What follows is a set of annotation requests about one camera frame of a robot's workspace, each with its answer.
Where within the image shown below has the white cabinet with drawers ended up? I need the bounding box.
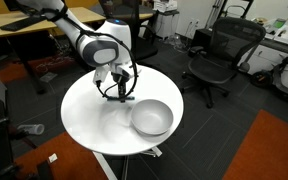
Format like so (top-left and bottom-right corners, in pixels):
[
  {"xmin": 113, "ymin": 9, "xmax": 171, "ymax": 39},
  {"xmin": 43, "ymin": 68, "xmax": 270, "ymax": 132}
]
[{"xmin": 155, "ymin": 9, "xmax": 180, "ymax": 40}]

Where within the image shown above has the white bowl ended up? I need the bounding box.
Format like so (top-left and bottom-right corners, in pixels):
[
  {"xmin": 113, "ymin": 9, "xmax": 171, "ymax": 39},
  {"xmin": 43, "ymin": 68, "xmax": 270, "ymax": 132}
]
[{"xmin": 130, "ymin": 98, "xmax": 175, "ymax": 137}]

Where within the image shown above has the small white card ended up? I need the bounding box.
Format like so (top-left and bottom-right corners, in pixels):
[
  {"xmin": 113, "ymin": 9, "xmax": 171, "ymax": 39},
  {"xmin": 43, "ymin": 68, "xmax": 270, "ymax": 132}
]
[{"xmin": 48, "ymin": 153, "xmax": 59, "ymax": 164}]

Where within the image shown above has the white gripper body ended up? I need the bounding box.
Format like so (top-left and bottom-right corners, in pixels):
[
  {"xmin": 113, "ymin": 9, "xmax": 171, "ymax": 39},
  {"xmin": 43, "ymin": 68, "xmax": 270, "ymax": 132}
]
[{"xmin": 109, "ymin": 63, "xmax": 133, "ymax": 84}]

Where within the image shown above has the black electric scooter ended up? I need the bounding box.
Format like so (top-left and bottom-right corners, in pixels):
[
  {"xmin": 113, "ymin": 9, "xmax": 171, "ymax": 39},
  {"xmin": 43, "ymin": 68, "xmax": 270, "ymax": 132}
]
[{"xmin": 249, "ymin": 49, "xmax": 288, "ymax": 103}]

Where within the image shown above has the white box on cabinet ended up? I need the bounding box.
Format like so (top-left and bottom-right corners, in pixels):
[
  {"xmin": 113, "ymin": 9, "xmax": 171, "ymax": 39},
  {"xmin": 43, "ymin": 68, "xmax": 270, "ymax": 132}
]
[{"xmin": 153, "ymin": 0, "xmax": 178, "ymax": 13}]

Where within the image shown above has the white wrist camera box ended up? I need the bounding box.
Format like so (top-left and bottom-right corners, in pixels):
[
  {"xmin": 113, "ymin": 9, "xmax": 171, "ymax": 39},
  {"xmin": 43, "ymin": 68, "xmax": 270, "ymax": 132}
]
[{"xmin": 92, "ymin": 66, "xmax": 111, "ymax": 86}]

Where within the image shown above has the clear plastic cup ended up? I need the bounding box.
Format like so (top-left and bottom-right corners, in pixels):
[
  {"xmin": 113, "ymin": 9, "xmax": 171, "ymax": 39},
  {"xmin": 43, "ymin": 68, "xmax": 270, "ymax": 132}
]
[{"xmin": 16, "ymin": 123, "xmax": 46, "ymax": 136}]

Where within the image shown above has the black keyboard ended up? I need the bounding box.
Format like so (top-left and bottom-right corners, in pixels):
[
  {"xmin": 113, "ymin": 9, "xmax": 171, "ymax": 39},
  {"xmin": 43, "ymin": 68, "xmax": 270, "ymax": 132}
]
[{"xmin": 0, "ymin": 15, "xmax": 47, "ymax": 33}]

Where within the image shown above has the black padded office chair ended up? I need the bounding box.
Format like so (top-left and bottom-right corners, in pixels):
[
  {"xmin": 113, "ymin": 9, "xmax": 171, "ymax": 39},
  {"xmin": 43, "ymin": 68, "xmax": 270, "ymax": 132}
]
[{"xmin": 98, "ymin": 0, "xmax": 159, "ymax": 64}]

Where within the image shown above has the black mesh office chair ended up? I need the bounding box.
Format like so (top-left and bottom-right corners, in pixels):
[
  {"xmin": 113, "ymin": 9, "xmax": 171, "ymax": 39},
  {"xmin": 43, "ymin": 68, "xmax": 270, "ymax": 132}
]
[{"xmin": 180, "ymin": 17, "xmax": 267, "ymax": 109}]

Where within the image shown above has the round white table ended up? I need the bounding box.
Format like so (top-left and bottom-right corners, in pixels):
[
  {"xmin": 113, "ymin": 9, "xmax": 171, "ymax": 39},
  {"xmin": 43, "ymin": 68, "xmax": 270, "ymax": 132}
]
[{"xmin": 60, "ymin": 63, "xmax": 185, "ymax": 180}]

